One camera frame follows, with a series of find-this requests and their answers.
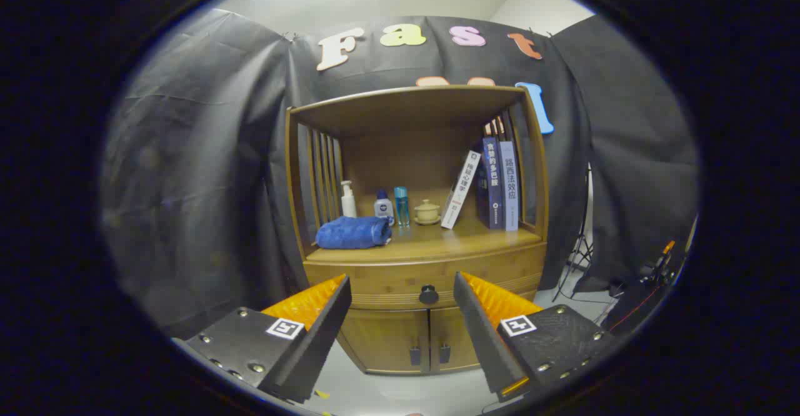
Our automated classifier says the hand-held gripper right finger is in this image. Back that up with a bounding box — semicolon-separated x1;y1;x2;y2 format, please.
453;271;619;402

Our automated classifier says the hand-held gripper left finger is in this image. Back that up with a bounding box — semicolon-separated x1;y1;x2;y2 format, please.
174;272;353;404

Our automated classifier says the wooden drawer with black knob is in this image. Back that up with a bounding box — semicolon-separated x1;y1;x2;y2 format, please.
303;241;549;312

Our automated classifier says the wooden countertop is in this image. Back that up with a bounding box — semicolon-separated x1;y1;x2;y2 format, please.
306;216;543;264

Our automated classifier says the wooden cabinet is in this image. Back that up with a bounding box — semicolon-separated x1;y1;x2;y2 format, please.
286;85;551;376

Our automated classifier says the rolled blue towel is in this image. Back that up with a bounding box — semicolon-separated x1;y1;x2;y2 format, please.
315;215;393;250

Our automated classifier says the black tripod stand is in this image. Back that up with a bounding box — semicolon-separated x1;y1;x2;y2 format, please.
553;163;594;301

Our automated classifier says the dark navy book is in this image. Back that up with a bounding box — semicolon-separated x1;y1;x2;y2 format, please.
475;154;491;228

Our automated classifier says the white bottle with blue cap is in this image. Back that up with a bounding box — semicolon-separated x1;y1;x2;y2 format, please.
374;189;395;226

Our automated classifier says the white book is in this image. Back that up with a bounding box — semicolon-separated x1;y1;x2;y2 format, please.
440;150;483;230

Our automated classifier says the clear blue bottle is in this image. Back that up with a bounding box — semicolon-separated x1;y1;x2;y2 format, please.
394;186;411;228

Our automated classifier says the blue spine book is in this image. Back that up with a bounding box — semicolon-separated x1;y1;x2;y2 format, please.
482;126;504;230

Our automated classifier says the pale lavender book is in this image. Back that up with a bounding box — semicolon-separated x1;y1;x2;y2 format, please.
497;116;521;232

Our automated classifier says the black equipment with orange part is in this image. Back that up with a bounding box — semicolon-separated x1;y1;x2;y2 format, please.
603;240;688;335

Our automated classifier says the black backdrop cloth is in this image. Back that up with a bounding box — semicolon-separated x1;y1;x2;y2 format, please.
100;9;699;342

